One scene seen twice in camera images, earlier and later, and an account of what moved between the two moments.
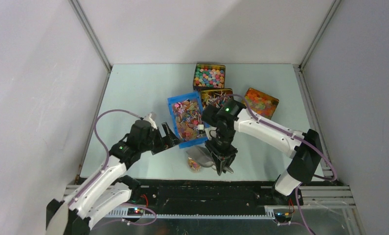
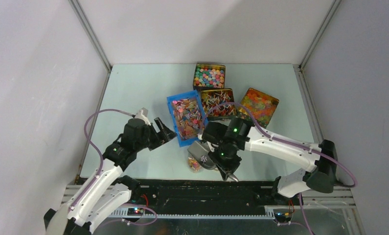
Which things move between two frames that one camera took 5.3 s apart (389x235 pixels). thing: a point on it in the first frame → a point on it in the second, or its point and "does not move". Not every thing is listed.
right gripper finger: [225, 167] → [230, 174]
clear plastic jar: [194, 166] does not move
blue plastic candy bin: [186, 112] does not move
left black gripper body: [154, 142] does not move
